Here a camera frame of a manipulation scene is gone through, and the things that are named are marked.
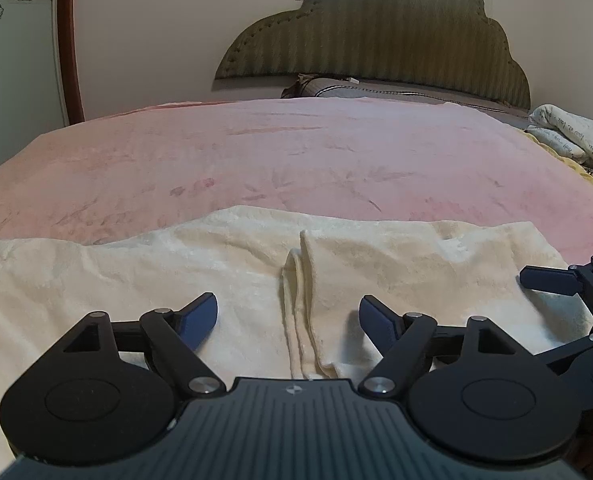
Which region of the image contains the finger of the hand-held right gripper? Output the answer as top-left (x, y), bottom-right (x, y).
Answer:
top-left (520, 255), bottom-right (593, 343)

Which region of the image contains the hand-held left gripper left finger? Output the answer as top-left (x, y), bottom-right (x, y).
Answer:
top-left (59, 292), bottom-right (227, 397)

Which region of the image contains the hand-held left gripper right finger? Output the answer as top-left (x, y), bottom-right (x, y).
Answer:
top-left (359, 296), bottom-right (522, 398)

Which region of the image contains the cream white towel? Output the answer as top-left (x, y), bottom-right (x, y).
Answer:
top-left (0, 205), bottom-right (593, 461)

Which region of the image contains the yellow cloth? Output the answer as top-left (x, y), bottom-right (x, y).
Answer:
top-left (519, 127), bottom-right (593, 202)

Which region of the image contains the white printed cloth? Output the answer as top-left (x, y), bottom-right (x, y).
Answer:
top-left (527, 104), bottom-right (593, 169)

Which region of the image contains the pink blanket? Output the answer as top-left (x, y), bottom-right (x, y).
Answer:
top-left (0, 96), bottom-right (593, 263)

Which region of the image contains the grey pillow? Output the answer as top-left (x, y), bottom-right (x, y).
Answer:
top-left (281, 74), bottom-right (530, 118)

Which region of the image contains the green padded headboard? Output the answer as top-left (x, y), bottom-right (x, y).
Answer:
top-left (214, 0), bottom-right (532, 111)

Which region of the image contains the white floral wardrobe panel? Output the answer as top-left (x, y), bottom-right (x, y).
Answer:
top-left (0, 0), bottom-right (72, 183)

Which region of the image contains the brown wooden door frame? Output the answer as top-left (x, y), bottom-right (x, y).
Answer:
top-left (56, 0), bottom-right (86, 126)

